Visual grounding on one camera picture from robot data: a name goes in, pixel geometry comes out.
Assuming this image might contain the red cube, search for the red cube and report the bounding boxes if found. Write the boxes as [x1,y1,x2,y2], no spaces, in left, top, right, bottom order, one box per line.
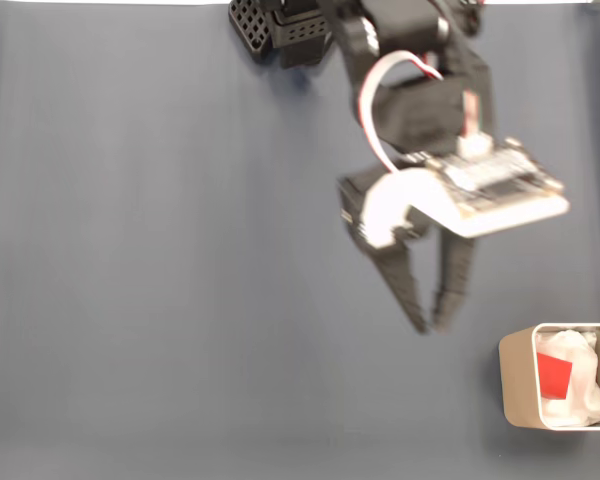
[536,352,574,401]

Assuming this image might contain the beige box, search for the beige box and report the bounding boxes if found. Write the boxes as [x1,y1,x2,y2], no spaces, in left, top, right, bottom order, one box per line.
[498,322,600,431]

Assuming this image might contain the white cloth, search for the white cloth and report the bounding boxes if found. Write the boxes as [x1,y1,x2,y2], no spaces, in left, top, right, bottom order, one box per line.
[535,328,600,429]

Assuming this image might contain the white camera mount with board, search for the white camera mount with board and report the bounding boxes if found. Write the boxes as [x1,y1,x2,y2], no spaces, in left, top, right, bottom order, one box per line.
[358,137,571,250]

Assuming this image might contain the white red servo cable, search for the white red servo cable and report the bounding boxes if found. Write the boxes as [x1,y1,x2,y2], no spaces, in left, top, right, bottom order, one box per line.
[357,49,446,175]

